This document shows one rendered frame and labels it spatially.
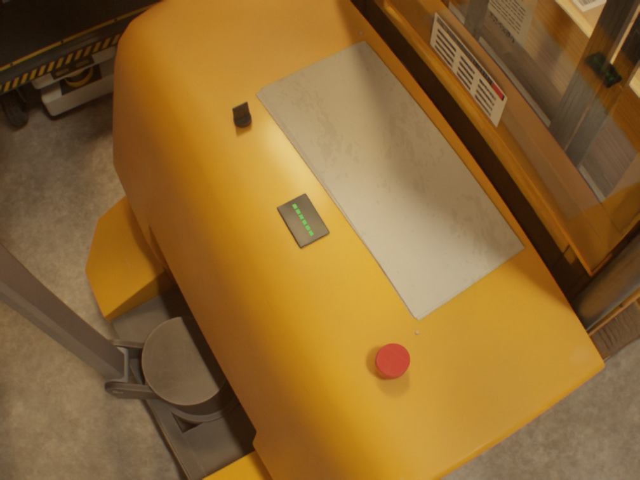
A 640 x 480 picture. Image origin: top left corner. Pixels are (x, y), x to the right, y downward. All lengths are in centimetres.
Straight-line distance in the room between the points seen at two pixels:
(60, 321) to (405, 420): 52
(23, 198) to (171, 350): 92
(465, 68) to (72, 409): 132
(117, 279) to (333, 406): 77
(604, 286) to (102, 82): 158
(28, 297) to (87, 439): 91
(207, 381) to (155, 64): 58
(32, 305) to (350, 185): 45
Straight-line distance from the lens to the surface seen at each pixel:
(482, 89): 87
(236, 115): 92
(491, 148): 101
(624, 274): 74
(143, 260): 145
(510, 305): 86
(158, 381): 130
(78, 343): 111
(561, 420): 179
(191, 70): 100
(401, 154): 91
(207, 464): 142
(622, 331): 126
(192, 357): 130
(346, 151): 90
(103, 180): 199
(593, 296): 82
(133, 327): 150
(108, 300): 149
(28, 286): 93
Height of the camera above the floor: 168
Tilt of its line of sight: 68 degrees down
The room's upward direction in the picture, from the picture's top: 2 degrees counter-clockwise
